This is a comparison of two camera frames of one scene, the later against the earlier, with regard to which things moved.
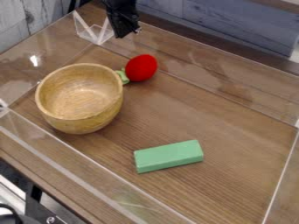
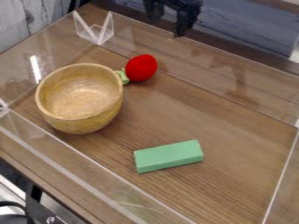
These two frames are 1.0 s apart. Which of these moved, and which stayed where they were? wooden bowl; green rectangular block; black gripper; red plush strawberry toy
Moved: black gripper
Stayed: red plush strawberry toy; wooden bowl; green rectangular block
